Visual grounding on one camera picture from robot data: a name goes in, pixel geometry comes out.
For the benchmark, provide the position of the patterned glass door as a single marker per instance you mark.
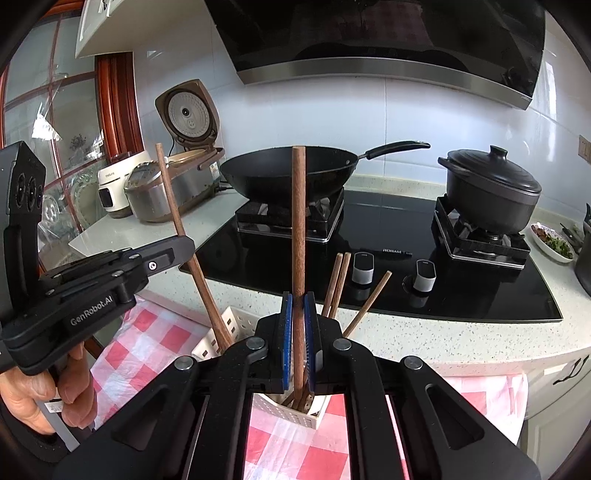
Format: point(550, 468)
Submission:
point(69, 138)

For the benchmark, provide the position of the black glass gas cooktop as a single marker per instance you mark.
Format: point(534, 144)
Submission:
point(485, 295)

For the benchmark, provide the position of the wall socket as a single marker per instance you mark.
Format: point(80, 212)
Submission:
point(586, 147)

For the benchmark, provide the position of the red-brown wooden door frame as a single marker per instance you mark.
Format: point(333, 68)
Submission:
point(120, 101)

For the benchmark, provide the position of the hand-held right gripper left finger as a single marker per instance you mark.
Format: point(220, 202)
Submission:
point(287, 341)

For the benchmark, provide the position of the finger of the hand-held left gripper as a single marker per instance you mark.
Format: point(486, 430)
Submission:
point(161, 256)

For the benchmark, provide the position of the black casserole pot with lid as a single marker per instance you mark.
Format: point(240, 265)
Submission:
point(489, 194)

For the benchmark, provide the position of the white plate of food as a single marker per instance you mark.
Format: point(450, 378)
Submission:
point(551, 244)

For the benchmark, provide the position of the white kitchen cabinet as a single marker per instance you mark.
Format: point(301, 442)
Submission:
point(558, 424)

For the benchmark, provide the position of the black range hood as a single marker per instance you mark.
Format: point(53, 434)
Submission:
point(369, 37)

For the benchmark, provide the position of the white perforated plastic basket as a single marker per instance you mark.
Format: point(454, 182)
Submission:
point(295, 417)

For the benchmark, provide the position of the silver electric pressure cooker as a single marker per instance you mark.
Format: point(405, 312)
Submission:
point(147, 198)

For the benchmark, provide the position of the person's left hand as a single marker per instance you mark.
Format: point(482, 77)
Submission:
point(23, 401)

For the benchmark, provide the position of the speckled stone countertop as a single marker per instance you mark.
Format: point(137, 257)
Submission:
point(461, 341)

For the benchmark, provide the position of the white wall cabinet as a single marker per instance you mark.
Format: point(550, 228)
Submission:
point(99, 27)

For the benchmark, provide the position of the brown rice cooker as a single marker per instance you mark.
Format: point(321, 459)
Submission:
point(189, 120)

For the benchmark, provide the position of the black burner grate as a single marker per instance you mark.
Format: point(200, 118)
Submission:
point(268, 221)
point(480, 251)

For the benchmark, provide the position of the grey stove knob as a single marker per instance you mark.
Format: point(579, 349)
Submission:
point(424, 277)
point(363, 270)

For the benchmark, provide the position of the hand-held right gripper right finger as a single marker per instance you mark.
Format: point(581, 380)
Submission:
point(310, 341)

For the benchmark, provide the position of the red white checkered tablecloth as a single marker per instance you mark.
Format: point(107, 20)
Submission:
point(152, 332)

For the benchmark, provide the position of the white electric cooker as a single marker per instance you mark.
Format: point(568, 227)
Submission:
point(113, 189)

